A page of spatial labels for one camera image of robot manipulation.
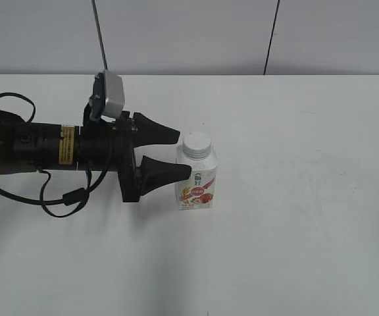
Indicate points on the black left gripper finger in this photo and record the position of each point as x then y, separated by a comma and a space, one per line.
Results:
153, 174
149, 132

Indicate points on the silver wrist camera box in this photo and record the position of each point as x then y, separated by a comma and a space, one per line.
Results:
107, 98

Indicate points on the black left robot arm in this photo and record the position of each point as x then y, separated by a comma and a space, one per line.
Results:
30, 146

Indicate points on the white screw cap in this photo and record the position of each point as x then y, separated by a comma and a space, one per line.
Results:
196, 145

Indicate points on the white yogurt carton bottle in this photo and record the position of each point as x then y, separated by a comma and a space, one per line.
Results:
198, 191

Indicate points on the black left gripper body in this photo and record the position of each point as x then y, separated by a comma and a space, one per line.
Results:
108, 146

